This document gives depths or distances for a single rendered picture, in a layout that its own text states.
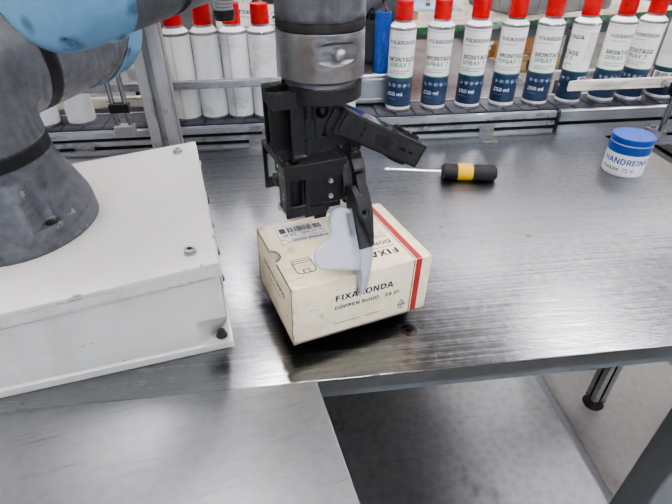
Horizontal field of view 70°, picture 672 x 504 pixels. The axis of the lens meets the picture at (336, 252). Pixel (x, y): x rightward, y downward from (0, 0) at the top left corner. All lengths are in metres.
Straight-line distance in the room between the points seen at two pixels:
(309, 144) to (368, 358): 0.24
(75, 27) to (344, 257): 0.28
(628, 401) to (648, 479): 0.72
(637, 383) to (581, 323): 1.21
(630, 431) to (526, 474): 0.55
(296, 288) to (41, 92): 0.31
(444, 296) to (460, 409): 0.69
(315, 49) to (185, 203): 0.26
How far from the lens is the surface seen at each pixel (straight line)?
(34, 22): 0.36
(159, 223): 0.56
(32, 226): 0.56
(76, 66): 0.59
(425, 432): 1.23
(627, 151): 1.00
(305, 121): 0.45
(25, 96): 0.56
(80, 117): 1.08
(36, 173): 0.56
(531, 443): 1.28
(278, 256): 0.52
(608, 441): 1.65
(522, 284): 0.67
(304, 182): 0.46
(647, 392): 1.83
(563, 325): 0.63
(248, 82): 0.97
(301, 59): 0.41
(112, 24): 0.36
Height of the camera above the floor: 1.23
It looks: 36 degrees down
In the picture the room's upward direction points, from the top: straight up
